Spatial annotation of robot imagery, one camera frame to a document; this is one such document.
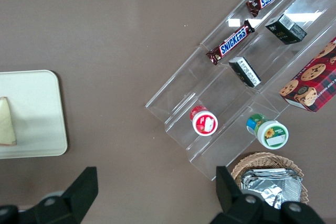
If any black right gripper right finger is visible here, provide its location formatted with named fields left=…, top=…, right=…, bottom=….
left=209, top=165, right=284, bottom=224

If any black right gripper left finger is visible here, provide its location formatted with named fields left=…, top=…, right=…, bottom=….
left=17, top=166, right=99, bottom=224

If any triangular sandwich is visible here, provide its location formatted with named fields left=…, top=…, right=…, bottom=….
left=0, top=96, right=18, bottom=146

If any light tan wicker basket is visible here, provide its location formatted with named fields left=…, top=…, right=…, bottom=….
left=230, top=152, right=312, bottom=206

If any cream rectangular tray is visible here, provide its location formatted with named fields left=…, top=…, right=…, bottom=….
left=0, top=69, right=68, bottom=159

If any silver foil container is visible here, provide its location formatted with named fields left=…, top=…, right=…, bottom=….
left=240, top=168, right=303, bottom=210

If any green labelled white-lid cup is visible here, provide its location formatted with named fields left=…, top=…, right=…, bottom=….
left=246, top=113, right=289, bottom=150

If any red labelled white-lid cup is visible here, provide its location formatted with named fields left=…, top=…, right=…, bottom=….
left=190, top=105, right=219, bottom=137

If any clear acrylic stepped display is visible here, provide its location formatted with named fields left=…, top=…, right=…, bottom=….
left=145, top=0, right=336, bottom=182

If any small dark green carton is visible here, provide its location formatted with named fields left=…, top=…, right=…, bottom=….
left=264, top=13, right=308, bottom=45
left=228, top=56, right=262, bottom=89

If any red plaid cookie box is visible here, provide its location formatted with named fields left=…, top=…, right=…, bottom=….
left=278, top=36, right=336, bottom=113

